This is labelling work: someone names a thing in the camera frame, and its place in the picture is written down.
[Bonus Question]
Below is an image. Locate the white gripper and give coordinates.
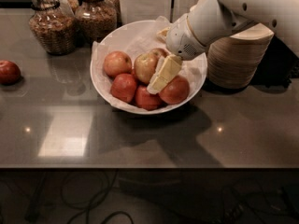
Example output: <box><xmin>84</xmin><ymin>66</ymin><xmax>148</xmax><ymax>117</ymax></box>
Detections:
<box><xmin>147</xmin><ymin>14</ymin><xmax>206</xmax><ymax>94</ymax></box>

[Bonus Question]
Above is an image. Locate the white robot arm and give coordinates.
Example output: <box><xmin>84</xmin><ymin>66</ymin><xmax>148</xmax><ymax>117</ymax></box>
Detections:
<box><xmin>148</xmin><ymin>0</ymin><xmax>299</xmax><ymax>94</ymax></box>

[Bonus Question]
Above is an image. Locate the back red apple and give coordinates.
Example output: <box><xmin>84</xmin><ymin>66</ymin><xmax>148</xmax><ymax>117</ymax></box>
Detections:
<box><xmin>149</xmin><ymin>48</ymin><xmax>169</xmax><ymax>59</ymax></box>

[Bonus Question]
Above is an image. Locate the yellowish centre apple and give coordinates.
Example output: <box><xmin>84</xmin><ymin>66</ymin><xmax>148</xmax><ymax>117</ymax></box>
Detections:
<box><xmin>134</xmin><ymin>53</ymin><xmax>158</xmax><ymax>84</ymax></box>

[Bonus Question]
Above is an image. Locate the white bowl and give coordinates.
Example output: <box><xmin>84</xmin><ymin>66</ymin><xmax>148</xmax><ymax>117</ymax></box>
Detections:
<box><xmin>90</xmin><ymin>20</ymin><xmax>208</xmax><ymax>116</ymax></box>

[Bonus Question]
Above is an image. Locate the right red apple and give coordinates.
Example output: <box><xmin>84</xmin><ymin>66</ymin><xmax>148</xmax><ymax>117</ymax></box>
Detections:
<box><xmin>159</xmin><ymin>76</ymin><xmax>190</xmax><ymax>105</ymax></box>

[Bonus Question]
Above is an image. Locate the top left apple in bowl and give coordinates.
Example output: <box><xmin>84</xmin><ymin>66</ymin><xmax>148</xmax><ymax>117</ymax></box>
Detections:
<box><xmin>103</xmin><ymin>50</ymin><xmax>132</xmax><ymax>77</ymax></box>

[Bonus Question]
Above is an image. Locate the front centre red apple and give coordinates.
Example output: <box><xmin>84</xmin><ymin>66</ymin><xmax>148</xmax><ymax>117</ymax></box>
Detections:
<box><xmin>135</xmin><ymin>85</ymin><xmax>163</xmax><ymax>111</ymax></box>

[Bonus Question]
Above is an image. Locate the front left red apple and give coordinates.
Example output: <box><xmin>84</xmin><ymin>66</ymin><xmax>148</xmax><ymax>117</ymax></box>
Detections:
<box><xmin>110</xmin><ymin>74</ymin><xmax>137</xmax><ymax>104</ymax></box>

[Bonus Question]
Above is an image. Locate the back paper bowl stack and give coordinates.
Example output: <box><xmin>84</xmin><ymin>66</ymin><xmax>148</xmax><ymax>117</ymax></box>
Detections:
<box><xmin>188</xmin><ymin>0</ymin><xmax>216</xmax><ymax>18</ymax></box>

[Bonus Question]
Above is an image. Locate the paper bowl stack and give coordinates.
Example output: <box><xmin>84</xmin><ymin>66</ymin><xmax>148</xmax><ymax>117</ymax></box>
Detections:
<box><xmin>207</xmin><ymin>23</ymin><xmax>274</xmax><ymax>90</ymax></box>
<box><xmin>188</xmin><ymin>0</ymin><xmax>216</xmax><ymax>18</ymax></box>

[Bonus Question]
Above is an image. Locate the front paper bowl stack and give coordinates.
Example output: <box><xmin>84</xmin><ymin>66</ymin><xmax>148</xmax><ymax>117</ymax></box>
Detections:
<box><xmin>207</xmin><ymin>23</ymin><xmax>274</xmax><ymax>90</ymax></box>

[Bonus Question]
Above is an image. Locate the red apple on table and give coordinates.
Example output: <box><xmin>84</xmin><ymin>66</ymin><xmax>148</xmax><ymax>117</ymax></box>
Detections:
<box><xmin>0</xmin><ymin>60</ymin><xmax>21</xmax><ymax>85</ymax></box>

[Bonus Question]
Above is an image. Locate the white paper liner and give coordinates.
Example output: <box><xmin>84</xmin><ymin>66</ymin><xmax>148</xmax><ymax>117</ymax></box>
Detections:
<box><xmin>91</xmin><ymin>15</ymin><xmax>206</xmax><ymax>110</ymax></box>

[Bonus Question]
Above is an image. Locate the right glass granola jar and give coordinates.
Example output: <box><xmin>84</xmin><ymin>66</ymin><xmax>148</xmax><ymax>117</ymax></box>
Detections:
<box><xmin>75</xmin><ymin>0</ymin><xmax>117</xmax><ymax>44</ymax></box>

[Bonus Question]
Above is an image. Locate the glass granola jar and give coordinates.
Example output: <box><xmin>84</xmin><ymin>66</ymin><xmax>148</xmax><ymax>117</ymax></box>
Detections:
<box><xmin>75</xmin><ymin>0</ymin><xmax>117</xmax><ymax>44</ymax></box>
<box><xmin>29</xmin><ymin>0</ymin><xmax>77</xmax><ymax>55</ymax></box>

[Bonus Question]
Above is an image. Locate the left glass granola jar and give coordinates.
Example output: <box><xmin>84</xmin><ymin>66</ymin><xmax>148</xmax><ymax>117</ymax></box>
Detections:
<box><xmin>29</xmin><ymin>0</ymin><xmax>77</xmax><ymax>55</ymax></box>

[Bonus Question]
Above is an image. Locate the black floor cable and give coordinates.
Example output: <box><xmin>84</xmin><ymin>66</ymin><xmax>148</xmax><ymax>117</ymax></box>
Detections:
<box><xmin>59</xmin><ymin>169</ymin><xmax>135</xmax><ymax>224</ymax></box>

